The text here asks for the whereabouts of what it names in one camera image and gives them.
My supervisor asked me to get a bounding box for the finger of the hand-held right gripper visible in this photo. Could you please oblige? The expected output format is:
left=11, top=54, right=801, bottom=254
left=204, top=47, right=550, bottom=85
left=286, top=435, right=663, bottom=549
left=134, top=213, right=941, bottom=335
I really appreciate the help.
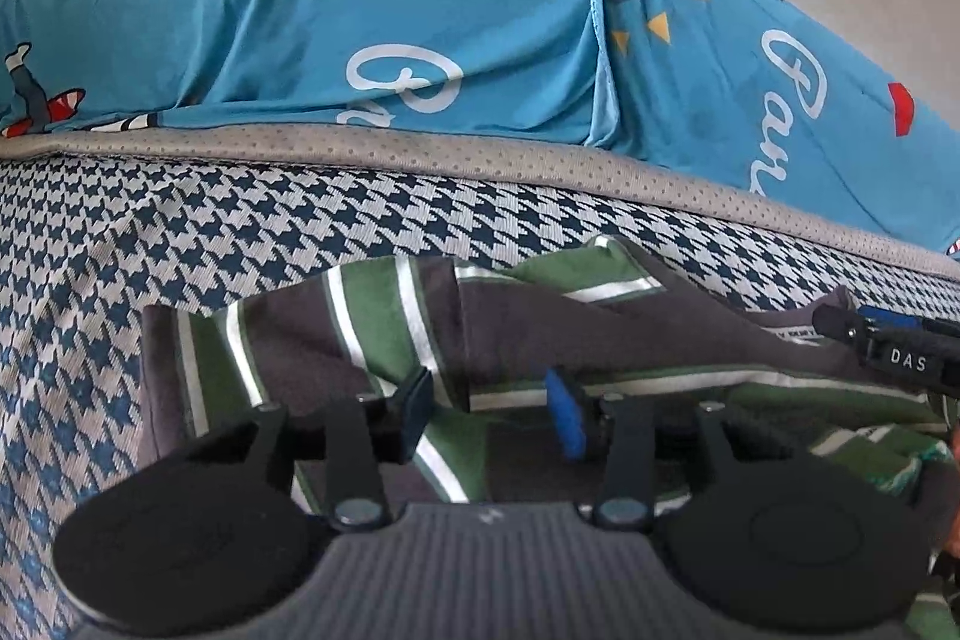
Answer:
left=812, top=305, right=875, bottom=350
left=857, top=305, right=960, bottom=337

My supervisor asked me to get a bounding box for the blue houndstooth mat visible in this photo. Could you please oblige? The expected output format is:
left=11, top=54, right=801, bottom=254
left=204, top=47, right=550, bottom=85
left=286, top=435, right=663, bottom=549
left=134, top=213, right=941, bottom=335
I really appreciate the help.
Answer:
left=0, top=122, right=960, bottom=640

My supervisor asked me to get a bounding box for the green grey striped shirt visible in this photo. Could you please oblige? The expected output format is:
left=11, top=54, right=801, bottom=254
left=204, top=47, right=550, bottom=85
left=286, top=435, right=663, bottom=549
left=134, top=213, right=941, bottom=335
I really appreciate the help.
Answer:
left=139, top=235, right=960, bottom=640

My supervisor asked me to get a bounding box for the blue printed bumper cushion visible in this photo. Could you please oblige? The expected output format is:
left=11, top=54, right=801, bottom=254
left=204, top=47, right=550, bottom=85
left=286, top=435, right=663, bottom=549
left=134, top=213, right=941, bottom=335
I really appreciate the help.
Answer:
left=585, top=0, right=960, bottom=262
left=0, top=0, right=623, bottom=150

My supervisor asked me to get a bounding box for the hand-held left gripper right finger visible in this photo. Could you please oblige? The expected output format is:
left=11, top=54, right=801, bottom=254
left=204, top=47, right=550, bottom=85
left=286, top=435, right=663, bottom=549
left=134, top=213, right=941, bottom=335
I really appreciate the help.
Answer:
left=546, top=366, right=781, bottom=531

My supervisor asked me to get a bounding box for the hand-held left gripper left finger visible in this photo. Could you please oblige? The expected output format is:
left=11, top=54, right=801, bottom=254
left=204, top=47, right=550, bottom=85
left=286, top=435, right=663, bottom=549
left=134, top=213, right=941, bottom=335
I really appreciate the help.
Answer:
left=187, top=368, right=434, bottom=531

